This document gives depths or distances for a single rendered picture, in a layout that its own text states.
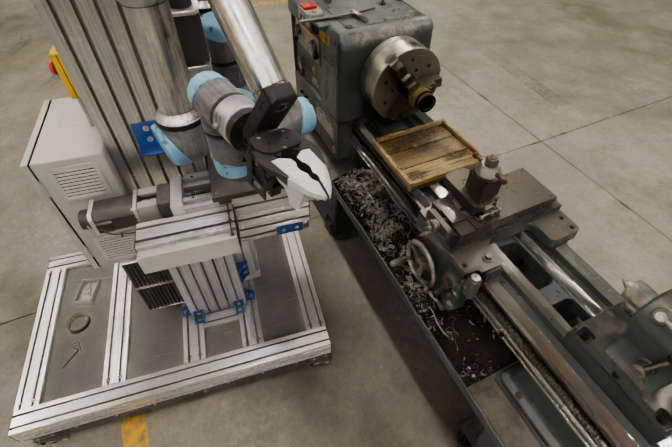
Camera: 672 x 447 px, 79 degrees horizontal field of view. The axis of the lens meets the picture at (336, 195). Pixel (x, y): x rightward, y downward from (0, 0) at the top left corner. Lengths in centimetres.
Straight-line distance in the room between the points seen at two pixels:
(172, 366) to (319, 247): 101
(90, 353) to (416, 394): 144
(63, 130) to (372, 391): 159
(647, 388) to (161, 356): 170
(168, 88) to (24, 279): 208
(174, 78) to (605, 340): 122
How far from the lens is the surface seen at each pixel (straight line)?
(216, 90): 71
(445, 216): 136
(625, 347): 127
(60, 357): 223
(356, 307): 223
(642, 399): 128
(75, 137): 139
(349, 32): 173
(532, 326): 134
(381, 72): 163
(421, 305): 163
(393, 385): 208
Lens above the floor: 195
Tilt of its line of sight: 45 degrees down
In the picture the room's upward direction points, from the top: straight up
